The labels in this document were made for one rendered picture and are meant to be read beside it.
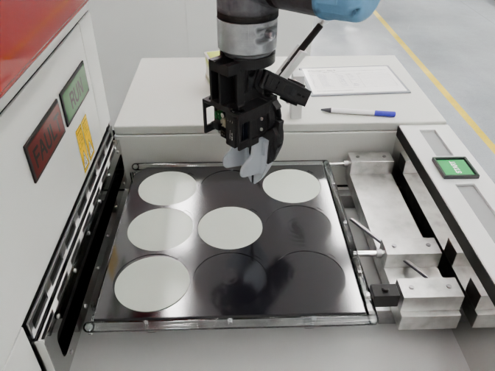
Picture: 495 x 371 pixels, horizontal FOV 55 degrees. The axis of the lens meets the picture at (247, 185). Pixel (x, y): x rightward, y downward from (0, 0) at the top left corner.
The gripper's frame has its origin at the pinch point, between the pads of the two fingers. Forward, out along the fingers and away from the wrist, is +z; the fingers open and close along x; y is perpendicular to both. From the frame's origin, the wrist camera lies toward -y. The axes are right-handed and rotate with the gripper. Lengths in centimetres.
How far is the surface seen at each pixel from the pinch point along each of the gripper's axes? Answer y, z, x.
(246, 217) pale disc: 2.6, 7.2, 0.2
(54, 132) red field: 24.3, -12.3, -11.5
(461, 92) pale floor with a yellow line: -274, 97, -68
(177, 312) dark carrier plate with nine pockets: 22.1, 7.2, 7.5
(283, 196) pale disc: -5.7, 7.2, 0.7
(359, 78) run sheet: -42.8, 0.4, -10.3
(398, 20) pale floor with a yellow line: -390, 97, -185
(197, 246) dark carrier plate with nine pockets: 12.6, 7.2, -0.1
